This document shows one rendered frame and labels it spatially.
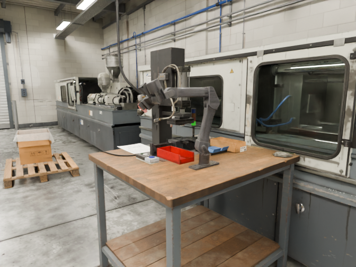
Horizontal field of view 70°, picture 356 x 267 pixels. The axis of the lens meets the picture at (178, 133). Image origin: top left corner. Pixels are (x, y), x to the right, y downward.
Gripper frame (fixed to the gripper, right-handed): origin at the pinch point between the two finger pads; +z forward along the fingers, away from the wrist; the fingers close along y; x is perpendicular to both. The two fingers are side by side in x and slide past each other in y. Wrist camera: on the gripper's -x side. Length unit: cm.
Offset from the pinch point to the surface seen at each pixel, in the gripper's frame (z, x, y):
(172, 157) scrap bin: -3.6, 36.1, 12.1
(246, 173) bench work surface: -44, 57, 1
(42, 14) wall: 885, -278, -303
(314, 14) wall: 60, 105, -315
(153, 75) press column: 39, 0, -37
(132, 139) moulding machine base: 327, 111, -68
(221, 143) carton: 4, 65, -26
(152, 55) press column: 37, -12, -47
